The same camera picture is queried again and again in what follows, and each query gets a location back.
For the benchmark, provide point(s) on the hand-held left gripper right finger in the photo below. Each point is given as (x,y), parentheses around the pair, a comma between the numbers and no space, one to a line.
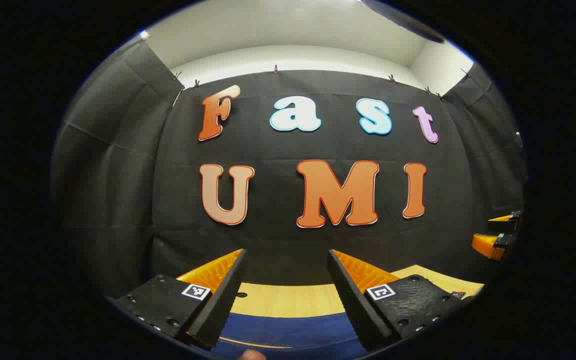
(353,305)

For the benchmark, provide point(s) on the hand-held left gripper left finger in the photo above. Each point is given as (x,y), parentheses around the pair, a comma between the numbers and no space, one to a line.
(223,300)

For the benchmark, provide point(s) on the black backdrop cloth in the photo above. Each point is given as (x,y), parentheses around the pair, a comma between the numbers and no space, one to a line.
(278,145)

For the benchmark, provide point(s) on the blue denim jeans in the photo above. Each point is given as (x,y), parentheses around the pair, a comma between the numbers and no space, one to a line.
(288,330)

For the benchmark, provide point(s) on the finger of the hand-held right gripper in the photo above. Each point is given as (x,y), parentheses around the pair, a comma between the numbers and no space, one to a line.
(500,218)
(485,245)

